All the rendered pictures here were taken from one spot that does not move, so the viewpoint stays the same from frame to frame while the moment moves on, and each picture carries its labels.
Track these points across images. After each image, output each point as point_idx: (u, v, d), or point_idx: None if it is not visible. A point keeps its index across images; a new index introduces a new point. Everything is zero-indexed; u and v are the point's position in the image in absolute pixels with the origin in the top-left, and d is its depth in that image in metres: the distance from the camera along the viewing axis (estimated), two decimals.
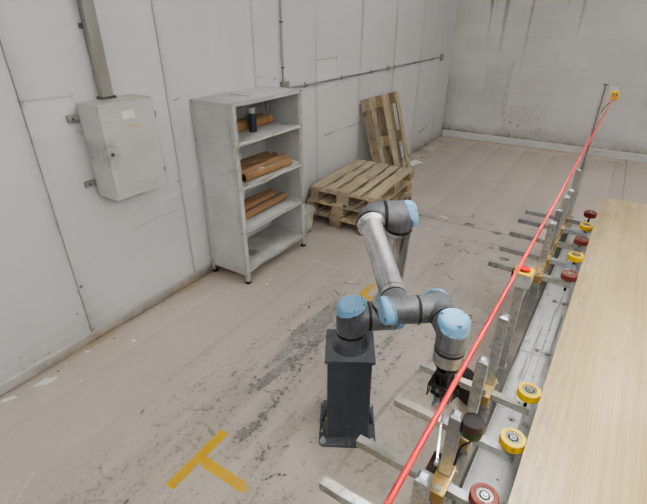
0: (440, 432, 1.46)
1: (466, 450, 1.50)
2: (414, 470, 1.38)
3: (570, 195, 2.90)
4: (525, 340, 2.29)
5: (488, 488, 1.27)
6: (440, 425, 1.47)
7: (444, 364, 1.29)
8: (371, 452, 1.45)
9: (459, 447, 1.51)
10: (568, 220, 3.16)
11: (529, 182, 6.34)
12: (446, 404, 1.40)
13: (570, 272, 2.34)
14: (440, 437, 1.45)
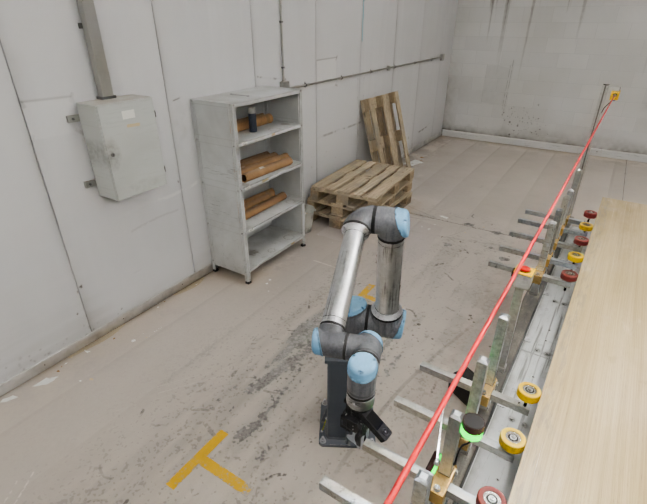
0: (440, 432, 1.46)
1: (466, 450, 1.50)
2: None
3: (570, 195, 2.90)
4: (525, 340, 2.29)
5: (495, 492, 1.26)
6: (440, 425, 1.47)
7: None
8: (377, 456, 1.44)
9: (459, 447, 1.51)
10: (568, 220, 3.16)
11: (529, 182, 6.34)
12: (355, 442, 1.47)
13: (570, 272, 2.34)
14: (440, 437, 1.45)
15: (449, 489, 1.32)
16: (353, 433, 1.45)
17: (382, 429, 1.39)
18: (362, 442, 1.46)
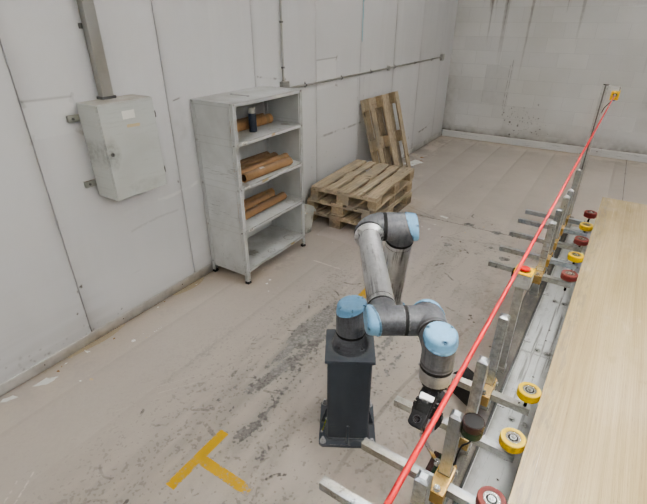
0: (428, 450, 1.36)
1: (466, 450, 1.50)
2: None
3: (570, 195, 2.90)
4: (525, 340, 2.29)
5: (495, 492, 1.26)
6: (425, 447, 1.35)
7: None
8: (376, 455, 1.44)
9: (459, 447, 1.51)
10: (568, 220, 3.16)
11: (529, 182, 6.34)
12: None
13: (570, 272, 2.34)
14: (431, 452, 1.37)
15: (448, 488, 1.32)
16: None
17: (417, 414, 1.21)
18: None
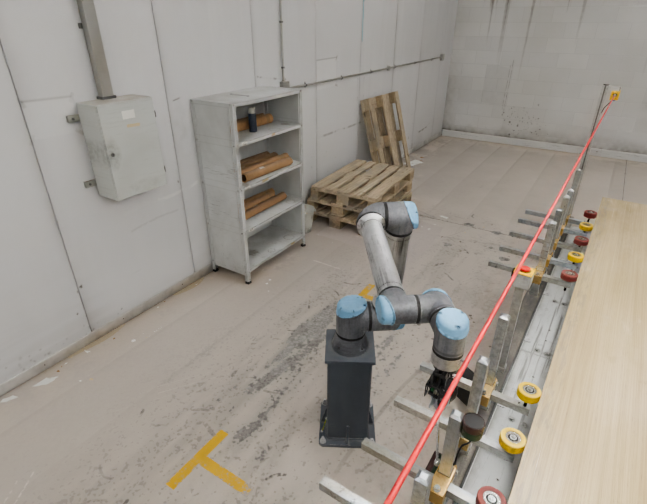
0: (437, 433, 1.42)
1: (466, 450, 1.50)
2: None
3: (570, 195, 2.90)
4: (525, 340, 2.29)
5: (495, 492, 1.26)
6: (437, 426, 1.42)
7: (442, 365, 1.27)
8: (376, 455, 1.44)
9: (459, 447, 1.51)
10: (568, 220, 3.16)
11: (529, 182, 6.34)
12: (445, 406, 1.39)
13: (570, 272, 2.34)
14: (438, 438, 1.42)
15: (448, 488, 1.32)
16: None
17: None
18: None
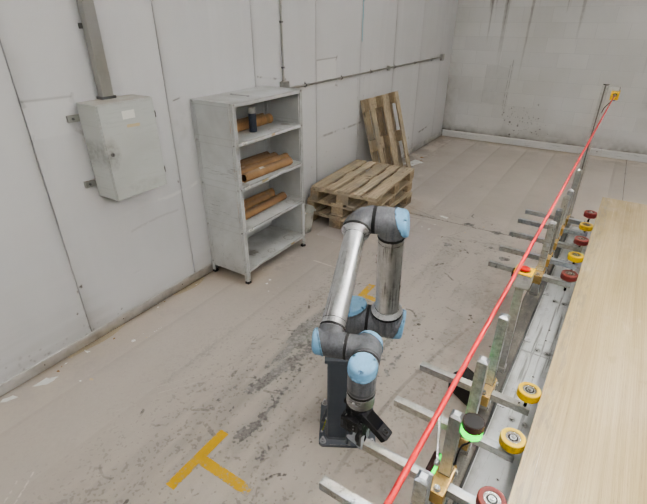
0: (438, 432, 1.43)
1: (466, 450, 1.50)
2: None
3: (570, 195, 2.90)
4: (525, 340, 2.29)
5: (495, 492, 1.26)
6: (438, 424, 1.44)
7: None
8: (377, 456, 1.44)
9: (459, 447, 1.51)
10: (568, 220, 3.16)
11: (529, 182, 6.34)
12: (355, 442, 1.47)
13: (570, 272, 2.34)
14: (439, 437, 1.43)
15: (450, 489, 1.32)
16: (353, 433, 1.45)
17: (382, 429, 1.39)
18: (362, 442, 1.46)
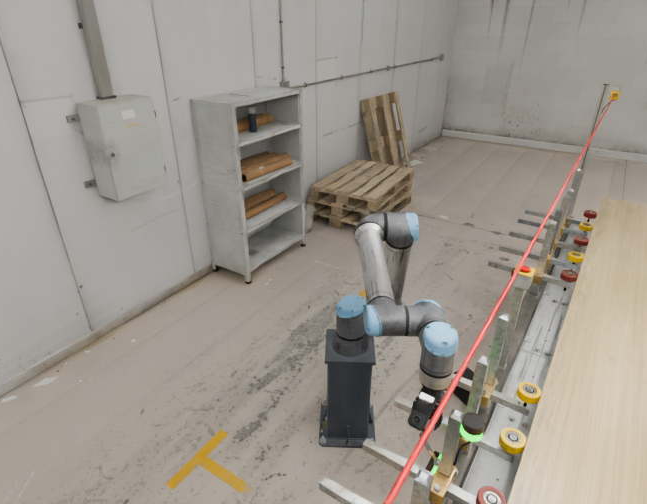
0: (428, 451, 1.36)
1: (466, 450, 1.50)
2: None
3: (570, 195, 2.90)
4: (525, 340, 2.29)
5: (495, 492, 1.26)
6: (425, 447, 1.35)
7: None
8: (377, 456, 1.44)
9: (459, 447, 1.51)
10: (568, 220, 3.16)
11: (529, 182, 6.34)
12: None
13: (570, 272, 2.34)
14: (431, 452, 1.37)
15: (450, 489, 1.32)
16: None
17: (417, 414, 1.21)
18: None
